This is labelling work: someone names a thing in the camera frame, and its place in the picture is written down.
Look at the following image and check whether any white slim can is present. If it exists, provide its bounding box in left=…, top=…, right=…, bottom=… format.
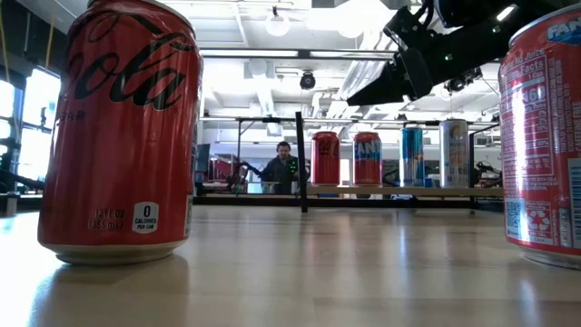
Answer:
left=438, top=118, right=470, bottom=190

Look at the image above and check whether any person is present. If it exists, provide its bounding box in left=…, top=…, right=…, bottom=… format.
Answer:
left=261, top=140, right=310, bottom=195

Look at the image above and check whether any wooden shelf with black posts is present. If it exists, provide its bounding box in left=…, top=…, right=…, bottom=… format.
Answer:
left=294, top=111, right=505, bottom=213

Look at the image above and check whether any black aluminium table frame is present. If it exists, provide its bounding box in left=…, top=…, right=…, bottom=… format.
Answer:
left=192, top=193, right=505, bottom=211

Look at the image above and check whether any round ceiling lamp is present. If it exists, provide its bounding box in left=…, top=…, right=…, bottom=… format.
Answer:
left=265, top=11, right=291, bottom=38

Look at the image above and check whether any blue striped slim can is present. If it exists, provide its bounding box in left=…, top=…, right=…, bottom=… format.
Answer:
left=399, top=126, right=427, bottom=189

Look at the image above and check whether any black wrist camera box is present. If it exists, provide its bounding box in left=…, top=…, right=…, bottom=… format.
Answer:
left=444, top=67, right=483, bottom=95

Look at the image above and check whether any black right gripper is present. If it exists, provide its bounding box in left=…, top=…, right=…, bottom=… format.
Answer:
left=347, top=0, right=514, bottom=106

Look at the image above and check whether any red Fanta can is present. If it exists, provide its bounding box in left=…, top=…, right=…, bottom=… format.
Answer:
left=352, top=131, right=383, bottom=188
left=497, top=3, right=581, bottom=270

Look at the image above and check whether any black hanging camera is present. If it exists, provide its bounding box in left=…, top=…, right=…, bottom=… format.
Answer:
left=299, top=70, right=318, bottom=91

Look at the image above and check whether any red Coca-Cola can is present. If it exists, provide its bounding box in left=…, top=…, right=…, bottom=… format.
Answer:
left=36, top=0, right=204, bottom=267
left=310, top=131, right=341, bottom=187

